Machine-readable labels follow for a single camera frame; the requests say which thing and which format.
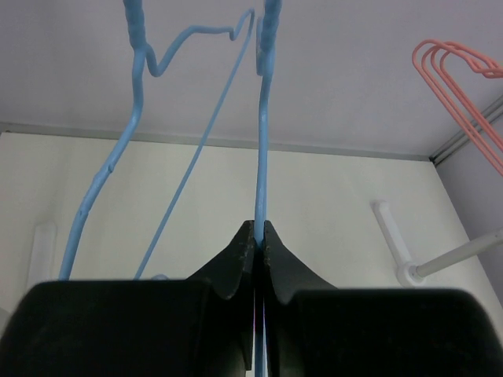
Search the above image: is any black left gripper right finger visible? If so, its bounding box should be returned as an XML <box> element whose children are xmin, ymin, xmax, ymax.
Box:
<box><xmin>263</xmin><ymin>223</ymin><xmax>502</xmax><ymax>376</ymax></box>

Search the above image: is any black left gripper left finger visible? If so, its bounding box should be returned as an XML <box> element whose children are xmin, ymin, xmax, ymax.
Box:
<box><xmin>1</xmin><ymin>221</ymin><xmax>255</xmax><ymax>376</ymax></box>

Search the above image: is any blue wire hanger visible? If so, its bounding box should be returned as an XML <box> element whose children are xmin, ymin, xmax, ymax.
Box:
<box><xmin>58</xmin><ymin>1</ymin><xmax>255</xmax><ymax>280</ymax></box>
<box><xmin>254</xmin><ymin>1</ymin><xmax>282</xmax><ymax>376</ymax></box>

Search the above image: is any grey clothes rack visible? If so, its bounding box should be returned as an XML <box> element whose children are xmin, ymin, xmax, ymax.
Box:
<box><xmin>29</xmin><ymin>199</ymin><xmax>503</xmax><ymax>286</ymax></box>

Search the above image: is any pink hung hanger one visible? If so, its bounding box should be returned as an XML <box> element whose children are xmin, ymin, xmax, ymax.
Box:
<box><xmin>428</xmin><ymin>41</ymin><xmax>502</xmax><ymax>152</ymax></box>

